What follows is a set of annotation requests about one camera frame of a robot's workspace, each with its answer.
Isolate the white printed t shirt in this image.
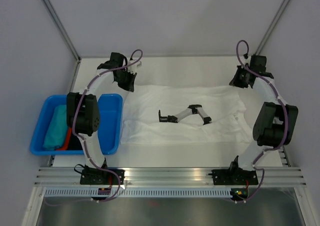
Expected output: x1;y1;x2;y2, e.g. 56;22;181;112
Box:
120;85;252;146

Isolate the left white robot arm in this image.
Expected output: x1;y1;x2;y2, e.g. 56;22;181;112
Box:
66;49;143;184

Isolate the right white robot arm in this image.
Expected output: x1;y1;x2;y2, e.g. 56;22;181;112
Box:
228;53;299;184

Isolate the black rolled t shirt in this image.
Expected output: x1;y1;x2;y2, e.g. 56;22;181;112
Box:
67;134;83;151

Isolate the teal rolled t shirt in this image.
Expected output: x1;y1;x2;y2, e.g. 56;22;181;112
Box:
43;104;69;151

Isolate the red rolled t shirt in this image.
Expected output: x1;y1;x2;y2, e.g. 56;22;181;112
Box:
57;127;72;151

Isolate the blue plastic bin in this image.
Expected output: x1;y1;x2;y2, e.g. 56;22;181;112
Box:
29;93;123;156

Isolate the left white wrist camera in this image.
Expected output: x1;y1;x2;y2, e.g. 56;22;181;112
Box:
127;59;142;74

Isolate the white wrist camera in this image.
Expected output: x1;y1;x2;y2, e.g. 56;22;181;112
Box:
127;59;142;74
242;53;251;65

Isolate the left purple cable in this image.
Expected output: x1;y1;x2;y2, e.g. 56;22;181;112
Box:
44;49;145;206

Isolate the purple cable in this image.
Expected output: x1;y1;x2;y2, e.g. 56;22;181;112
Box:
224;40;291;204
44;49;145;206

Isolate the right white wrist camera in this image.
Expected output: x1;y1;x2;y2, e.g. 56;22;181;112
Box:
242;53;251;65

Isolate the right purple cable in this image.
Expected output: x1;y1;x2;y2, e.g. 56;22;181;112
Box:
224;40;291;204

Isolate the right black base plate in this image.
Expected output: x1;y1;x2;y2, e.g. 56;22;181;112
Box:
209;169;259;186

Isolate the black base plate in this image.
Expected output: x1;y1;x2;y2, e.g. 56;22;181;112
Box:
79;166;125;186
209;169;259;186

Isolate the right aluminium frame post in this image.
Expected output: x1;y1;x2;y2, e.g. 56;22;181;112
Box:
254;0;291;55

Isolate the aluminium frame post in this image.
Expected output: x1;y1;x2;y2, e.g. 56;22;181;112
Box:
41;0;81;63
254;0;291;55

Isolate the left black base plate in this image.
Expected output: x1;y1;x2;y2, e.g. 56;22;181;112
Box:
79;166;125;186

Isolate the left aluminium frame post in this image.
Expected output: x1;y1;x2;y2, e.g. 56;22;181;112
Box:
41;0;81;63

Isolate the aluminium mounting rail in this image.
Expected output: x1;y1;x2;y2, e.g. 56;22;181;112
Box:
33;167;307;188

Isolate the white slotted cable duct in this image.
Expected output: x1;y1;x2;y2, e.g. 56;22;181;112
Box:
44;187;232;198

